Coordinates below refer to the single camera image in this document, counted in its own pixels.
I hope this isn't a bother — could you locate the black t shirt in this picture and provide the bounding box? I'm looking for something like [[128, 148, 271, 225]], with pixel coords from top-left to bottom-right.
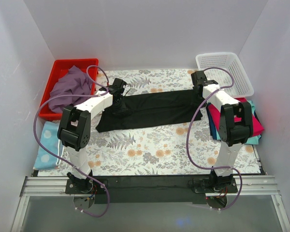
[[96, 89, 203, 132]]

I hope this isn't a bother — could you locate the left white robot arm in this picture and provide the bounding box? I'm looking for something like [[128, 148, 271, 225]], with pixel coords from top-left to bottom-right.
[[58, 78, 131, 193]]

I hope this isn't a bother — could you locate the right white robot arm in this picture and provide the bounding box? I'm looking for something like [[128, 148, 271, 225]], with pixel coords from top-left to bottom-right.
[[191, 71, 253, 193]]

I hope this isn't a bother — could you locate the white perforated plastic basket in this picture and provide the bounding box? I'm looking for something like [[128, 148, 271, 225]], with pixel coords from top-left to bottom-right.
[[195, 52, 254, 98]]

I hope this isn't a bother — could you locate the floral patterned table mat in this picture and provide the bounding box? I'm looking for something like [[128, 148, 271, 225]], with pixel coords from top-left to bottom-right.
[[32, 68, 261, 176]]

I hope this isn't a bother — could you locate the purple crumpled t shirt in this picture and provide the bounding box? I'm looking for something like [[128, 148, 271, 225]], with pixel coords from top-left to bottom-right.
[[48, 66, 93, 114]]

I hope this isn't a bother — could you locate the red plastic bin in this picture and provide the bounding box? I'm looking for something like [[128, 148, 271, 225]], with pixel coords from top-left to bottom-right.
[[39, 58, 99, 121]]

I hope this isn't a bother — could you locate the magenta folded t shirt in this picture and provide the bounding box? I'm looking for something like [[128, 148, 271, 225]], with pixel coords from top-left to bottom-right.
[[207, 97, 265, 141]]

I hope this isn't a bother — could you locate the teal folded t shirt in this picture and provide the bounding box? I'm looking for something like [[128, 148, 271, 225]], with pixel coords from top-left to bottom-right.
[[246, 100, 261, 145]]

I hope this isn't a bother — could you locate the light blue dotted cloth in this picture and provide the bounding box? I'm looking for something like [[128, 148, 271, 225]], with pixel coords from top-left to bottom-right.
[[33, 121, 64, 170]]

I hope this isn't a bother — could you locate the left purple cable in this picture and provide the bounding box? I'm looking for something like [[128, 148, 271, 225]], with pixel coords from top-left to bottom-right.
[[32, 65, 111, 218]]

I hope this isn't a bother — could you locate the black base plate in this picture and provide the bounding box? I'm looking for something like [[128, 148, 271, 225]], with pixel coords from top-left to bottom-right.
[[64, 175, 238, 204]]

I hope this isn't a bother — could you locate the aluminium mounting rail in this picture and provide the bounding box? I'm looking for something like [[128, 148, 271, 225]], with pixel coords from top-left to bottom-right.
[[21, 175, 280, 196]]

